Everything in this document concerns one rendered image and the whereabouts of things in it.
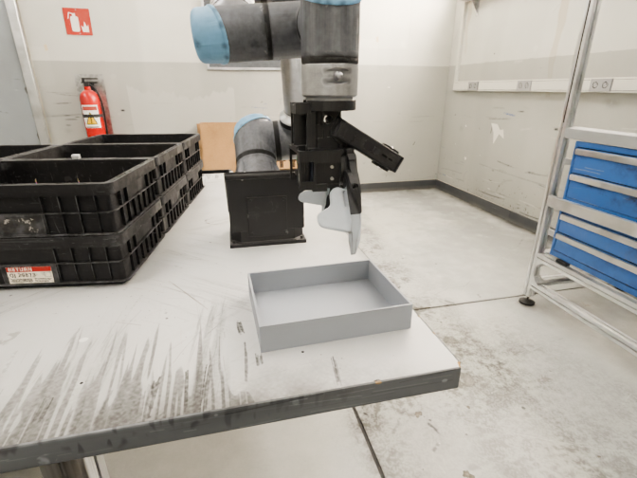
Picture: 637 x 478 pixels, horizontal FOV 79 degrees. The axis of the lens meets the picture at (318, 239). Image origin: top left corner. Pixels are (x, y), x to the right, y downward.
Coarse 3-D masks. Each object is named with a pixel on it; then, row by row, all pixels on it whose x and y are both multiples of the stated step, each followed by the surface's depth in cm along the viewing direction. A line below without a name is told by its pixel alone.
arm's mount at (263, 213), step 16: (224, 176) 98; (240, 176) 99; (256, 176) 100; (272, 176) 100; (288, 176) 101; (240, 192) 101; (256, 192) 101; (272, 192) 102; (288, 192) 103; (240, 208) 102; (256, 208) 103; (272, 208) 104; (288, 208) 105; (240, 224) 104; (256, 224) 104; (272, 224) 105; (288, 224) 106; (240, 240) 106; (256, 240) 106; (272, 240) 107; (288, 240) 108; (304, 240) 109
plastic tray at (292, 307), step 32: (256, 288) 81; (288, 288) 83; (320, 288) 83; (352, 288) 83; (384, 288) 79; (256, 320) 67; (288, 320) 72; (320, 320) 64; (352, 320) 66; (384, 320) 68
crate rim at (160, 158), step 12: (72, 144) 128; (84, 144) 128; (96, 144) 128; (108, 144) 129; (120, 144) 129; (132, 144) 129; (144, 144) 130; (156, 144) 130; (168, 144) 130; (180, 144) 129; (12, 156) 105; (24, 156) 109; (156, 156) 105; (168, 156) 115
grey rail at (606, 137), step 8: (568, 128) 177; (576, 128) 175; (584, 128) 175; (592, 128) 175; (560, 136) 182; (568, 136) 178; (576, 136) 173; (584, 136) 170; (592, 136) 166; (600, 136) 163; (608, 136) 159; (616, 136) 156; (624, 136) 153; (632, 136) 150; (616, 144) 156; (624, 144) 153; (632, 144) 150
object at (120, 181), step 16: (0, 160) 100; (16, 160) 100; (32, 160) 100; (48, 160) 101; (64, 160) 101; (80, 160) 101; (96, 160) 102; (112, 160) 102; (128, 160) 102; (144, 160) 103; (128, 176) 85; (0, 192) 75; (16, 192) 75; (32, 192) 76; (48, 192) 76; (64, 192) 76; (80, 192) 76; (96, 192) 77; (112, 192) 78
